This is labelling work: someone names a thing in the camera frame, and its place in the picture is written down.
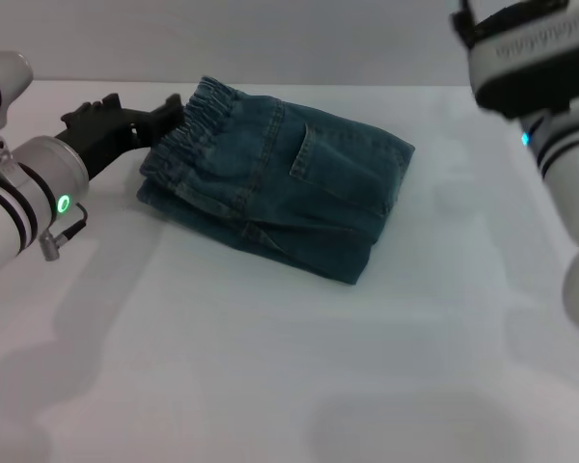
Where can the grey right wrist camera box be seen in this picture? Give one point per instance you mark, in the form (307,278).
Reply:
(526,62)

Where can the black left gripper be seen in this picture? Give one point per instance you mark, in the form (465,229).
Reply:
(106,135)

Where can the blue denim shorts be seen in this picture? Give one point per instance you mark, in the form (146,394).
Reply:
(270,193)

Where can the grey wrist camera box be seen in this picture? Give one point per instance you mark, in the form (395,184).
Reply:
(526,62)
(14,82)

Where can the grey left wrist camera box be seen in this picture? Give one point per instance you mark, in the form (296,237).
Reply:
(14,82)

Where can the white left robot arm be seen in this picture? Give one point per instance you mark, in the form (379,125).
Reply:
(38,183)

